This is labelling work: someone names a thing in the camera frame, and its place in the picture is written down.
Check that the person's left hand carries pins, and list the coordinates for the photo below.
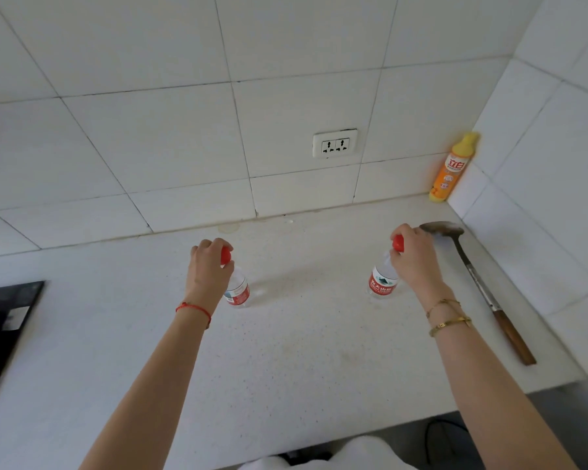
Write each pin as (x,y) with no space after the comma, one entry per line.
(203,274)

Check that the person's right hand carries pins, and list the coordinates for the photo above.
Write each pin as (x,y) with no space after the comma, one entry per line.
(421,264)

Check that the red-capped bottle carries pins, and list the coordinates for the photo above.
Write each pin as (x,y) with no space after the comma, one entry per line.
(237,291)
(382,283)

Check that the person's left forearm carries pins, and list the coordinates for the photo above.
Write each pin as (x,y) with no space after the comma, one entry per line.
(152,396)

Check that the person's right forearm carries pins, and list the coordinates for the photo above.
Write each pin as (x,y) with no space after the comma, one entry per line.
(495,401)

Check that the orange detergent bottle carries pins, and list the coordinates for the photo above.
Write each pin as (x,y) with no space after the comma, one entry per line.
(451,171)

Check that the person's white shirt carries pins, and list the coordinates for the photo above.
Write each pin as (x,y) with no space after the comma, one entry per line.
(367,455)

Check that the white table countertop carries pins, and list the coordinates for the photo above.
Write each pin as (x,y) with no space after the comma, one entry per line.
(299,362)

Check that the black glass gas stove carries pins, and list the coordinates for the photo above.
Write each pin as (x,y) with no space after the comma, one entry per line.
(0,337)

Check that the white wall socket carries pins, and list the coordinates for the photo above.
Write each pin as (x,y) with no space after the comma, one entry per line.
(333,144)

